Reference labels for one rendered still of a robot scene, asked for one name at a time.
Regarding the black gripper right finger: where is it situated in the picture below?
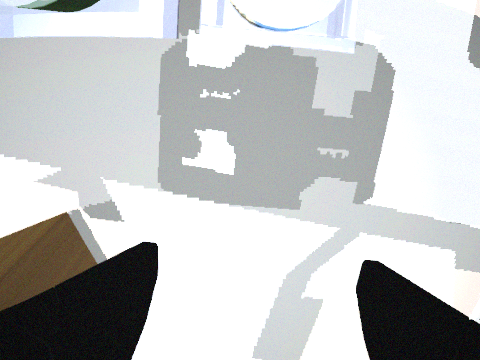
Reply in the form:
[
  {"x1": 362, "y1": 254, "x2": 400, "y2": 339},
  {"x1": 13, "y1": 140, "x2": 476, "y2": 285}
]
[{"x1": 356, "y1": 259, "x2": 480, "y2": 360}]

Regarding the brown wooden cube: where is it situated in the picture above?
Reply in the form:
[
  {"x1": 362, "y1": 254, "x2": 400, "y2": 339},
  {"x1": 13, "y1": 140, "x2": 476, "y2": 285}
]
[{"x1": 0, "y1": 211, "x2": 97, "y2": 311}]

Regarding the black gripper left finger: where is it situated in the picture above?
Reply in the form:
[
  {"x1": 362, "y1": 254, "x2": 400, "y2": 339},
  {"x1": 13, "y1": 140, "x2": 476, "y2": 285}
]
[{"x1": 0, "y1": 241, "x2": 159, "y2": 360}]

